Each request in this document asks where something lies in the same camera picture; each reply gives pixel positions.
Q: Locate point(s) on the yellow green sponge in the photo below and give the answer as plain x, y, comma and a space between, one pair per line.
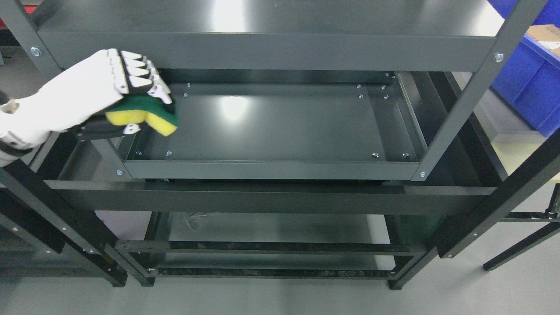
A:
138, 109

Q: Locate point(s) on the blue plastic bin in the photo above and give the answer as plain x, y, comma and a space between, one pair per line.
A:
530, 79

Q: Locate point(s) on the black metal shelf rack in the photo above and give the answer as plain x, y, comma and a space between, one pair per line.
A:
317, 139

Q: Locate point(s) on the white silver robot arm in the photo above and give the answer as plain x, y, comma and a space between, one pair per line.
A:
6, 148

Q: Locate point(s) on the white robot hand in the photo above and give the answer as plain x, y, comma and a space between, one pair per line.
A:
77, 93

